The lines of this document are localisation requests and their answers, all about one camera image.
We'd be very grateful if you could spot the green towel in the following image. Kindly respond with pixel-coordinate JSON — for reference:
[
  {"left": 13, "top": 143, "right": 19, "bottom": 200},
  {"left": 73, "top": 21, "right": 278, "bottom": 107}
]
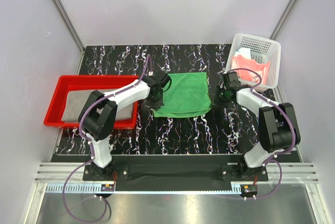
[{"left": 153, "top": 72, "right": 211, "bottom": 118}]

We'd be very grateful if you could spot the pink towel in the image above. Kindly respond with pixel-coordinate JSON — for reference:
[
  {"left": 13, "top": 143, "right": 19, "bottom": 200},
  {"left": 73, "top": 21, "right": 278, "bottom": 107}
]
[{"left": 231, "top": 54, "right": 271, "bottom": 85}]

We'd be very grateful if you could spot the grey towel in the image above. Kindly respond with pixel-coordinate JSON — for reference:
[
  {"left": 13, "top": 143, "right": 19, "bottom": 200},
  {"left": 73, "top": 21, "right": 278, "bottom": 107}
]
[{"left": 61, "top": 89, "right": 133, "bottom": 123}]

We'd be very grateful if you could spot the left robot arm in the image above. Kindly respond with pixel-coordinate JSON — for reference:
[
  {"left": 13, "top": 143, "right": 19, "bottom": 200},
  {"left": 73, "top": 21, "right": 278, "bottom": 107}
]
[{"left": 78, "top": 71, "right": 172, "bottom": 180}]

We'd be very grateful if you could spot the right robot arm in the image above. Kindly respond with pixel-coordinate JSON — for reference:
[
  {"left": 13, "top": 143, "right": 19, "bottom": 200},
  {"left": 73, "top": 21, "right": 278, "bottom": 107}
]
[{"left": 214, "top": 70, "right": 300, "bottom": 181}]

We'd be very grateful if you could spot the white towel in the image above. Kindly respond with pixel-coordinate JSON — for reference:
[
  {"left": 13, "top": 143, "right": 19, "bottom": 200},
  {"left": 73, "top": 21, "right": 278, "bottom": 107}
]
[{"left": 234, "top": 48, "right": 251, "bottom": 59}]

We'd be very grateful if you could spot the white plastic basket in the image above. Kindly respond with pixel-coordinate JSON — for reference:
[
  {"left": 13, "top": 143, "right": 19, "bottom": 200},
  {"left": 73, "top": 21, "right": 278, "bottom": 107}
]
[{"left": 226, "top": 33, "right": 281, "bottom": 92}]

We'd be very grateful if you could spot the red plastic tray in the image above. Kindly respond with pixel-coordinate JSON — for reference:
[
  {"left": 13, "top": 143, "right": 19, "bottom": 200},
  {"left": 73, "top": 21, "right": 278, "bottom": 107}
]
[{"left": 44, "top": 75, "right": 138, "bottom": 129}]

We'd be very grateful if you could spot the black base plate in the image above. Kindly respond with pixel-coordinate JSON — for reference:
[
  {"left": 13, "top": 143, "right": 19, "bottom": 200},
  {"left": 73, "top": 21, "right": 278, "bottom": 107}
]
[{"left": 83, "top": 154, "right": 269, "bottom": 193}]

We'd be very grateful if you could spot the right aluminium frame post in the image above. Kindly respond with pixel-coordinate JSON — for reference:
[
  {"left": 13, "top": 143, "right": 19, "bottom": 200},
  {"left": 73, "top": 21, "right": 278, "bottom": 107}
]
[{"left": 270, "top": 0, "right": 298, "bottom": 40}]

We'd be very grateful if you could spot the aluminium frame post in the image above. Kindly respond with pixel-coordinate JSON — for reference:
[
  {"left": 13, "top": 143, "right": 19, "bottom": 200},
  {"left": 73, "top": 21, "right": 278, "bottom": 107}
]
[
  {"left": 270, "top": 0, "right": 298, "bottom": 40},
  {"left": 36, "top": 0, "right": 86, "bottom": 54}
]

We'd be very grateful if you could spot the left aluminium frame post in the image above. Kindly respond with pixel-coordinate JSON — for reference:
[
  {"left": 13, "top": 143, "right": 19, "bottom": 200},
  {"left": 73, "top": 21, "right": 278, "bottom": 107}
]
[{"left": 36, "top": 0, "right": 86, "bottom": 54}]

